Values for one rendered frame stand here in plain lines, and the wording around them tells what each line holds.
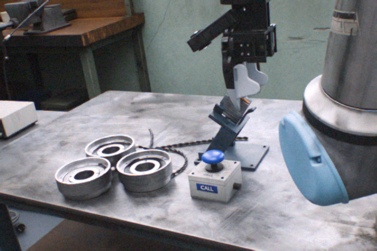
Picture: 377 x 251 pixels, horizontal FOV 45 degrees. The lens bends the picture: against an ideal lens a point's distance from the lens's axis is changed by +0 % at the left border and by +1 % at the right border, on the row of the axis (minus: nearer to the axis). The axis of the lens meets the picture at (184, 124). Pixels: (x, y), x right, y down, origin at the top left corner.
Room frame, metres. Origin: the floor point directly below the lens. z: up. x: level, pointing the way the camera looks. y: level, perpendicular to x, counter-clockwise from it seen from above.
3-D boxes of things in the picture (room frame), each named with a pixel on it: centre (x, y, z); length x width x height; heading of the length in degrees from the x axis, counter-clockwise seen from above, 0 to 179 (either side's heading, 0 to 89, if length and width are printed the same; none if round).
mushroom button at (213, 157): (0.70, -0.04, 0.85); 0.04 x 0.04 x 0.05
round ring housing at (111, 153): (0.88, 0.16, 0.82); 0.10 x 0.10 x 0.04
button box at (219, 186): (0.70, -0.05, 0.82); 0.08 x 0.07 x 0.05; 58
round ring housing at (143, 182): (0.78, 0.09, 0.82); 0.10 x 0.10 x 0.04
